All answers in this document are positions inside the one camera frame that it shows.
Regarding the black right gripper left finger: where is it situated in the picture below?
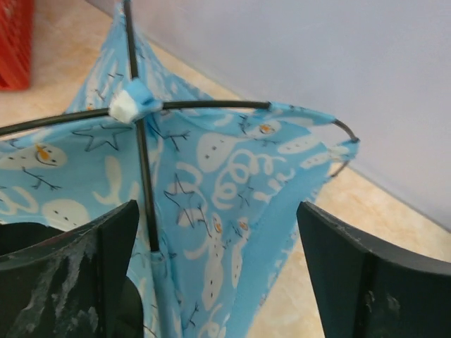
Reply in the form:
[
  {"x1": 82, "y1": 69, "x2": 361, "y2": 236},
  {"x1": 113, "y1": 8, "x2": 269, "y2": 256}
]
[{"x1": 1, "y1": 201, "x2": 144, "y2": 338}]

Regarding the thin black tent pole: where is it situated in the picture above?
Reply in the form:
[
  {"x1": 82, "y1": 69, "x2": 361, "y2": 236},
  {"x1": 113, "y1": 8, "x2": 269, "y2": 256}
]
[{"x1": 123, "y1": 1, "x2": 159, "y2": 252}]

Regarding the red plastic shopping basket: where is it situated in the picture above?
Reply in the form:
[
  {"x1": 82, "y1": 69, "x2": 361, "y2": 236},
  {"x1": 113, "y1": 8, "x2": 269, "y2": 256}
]
[{"x1": 1, "y1": 0, "x2": 35, "y2": 91}]

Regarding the blue patterned pet tent fabric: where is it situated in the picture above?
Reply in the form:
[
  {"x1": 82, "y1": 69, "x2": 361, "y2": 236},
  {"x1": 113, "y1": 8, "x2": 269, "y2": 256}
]
[{"x1": 1, "y1": 3, "x2": 343, "y2": 337}]

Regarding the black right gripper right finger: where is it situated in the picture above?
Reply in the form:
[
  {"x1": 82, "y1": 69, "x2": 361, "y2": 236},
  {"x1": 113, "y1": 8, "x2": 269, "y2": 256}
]
[{"x1": 297, "y1": 202, "x2": 450, "y2": 337}]

